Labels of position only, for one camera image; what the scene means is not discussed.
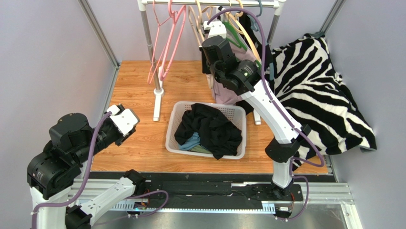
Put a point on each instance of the thick pink plastic hanger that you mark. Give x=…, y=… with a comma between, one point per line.
x=177, y=18

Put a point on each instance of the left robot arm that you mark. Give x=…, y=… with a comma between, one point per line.
x=58, y=175

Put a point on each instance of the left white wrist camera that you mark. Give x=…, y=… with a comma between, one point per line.
x=124, y=119

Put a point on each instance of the black tank top on right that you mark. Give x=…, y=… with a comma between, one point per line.
x=245, y=21

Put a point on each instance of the black garment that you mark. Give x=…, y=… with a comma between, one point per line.
x=216, y=132

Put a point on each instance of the blue tank top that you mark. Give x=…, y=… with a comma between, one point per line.
x=190, y=143

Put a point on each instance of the zebra print blanket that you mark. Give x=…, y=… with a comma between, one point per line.
x=314, y=94

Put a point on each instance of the thin pink wire hanger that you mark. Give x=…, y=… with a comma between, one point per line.
x=159, y=45

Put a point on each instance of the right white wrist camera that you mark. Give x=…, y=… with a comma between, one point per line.
x=215, y=28

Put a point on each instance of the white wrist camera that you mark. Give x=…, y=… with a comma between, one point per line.
x=215, y=28
x=124, y=119

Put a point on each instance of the mauve tank top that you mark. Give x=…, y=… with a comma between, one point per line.
x=223, y=95

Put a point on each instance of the metal clothes rack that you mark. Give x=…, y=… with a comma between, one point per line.
x=277, y=5

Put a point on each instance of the white plastic laundry basket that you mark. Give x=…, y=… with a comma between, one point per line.
x=235, y=114

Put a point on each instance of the beige wooden hanger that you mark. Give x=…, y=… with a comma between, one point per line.
x=196, y=23

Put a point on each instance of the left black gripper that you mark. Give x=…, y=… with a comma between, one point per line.
x=122, y=139

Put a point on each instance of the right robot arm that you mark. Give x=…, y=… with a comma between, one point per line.
x=245, y=79

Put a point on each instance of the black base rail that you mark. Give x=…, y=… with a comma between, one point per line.
x=211, y=191

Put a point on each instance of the green hanger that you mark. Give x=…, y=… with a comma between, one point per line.
x=237, y=39

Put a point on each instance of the cream hanger with striped top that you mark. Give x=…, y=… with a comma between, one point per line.
x=241, y=30

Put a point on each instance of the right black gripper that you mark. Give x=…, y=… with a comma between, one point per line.
x=205, y=60

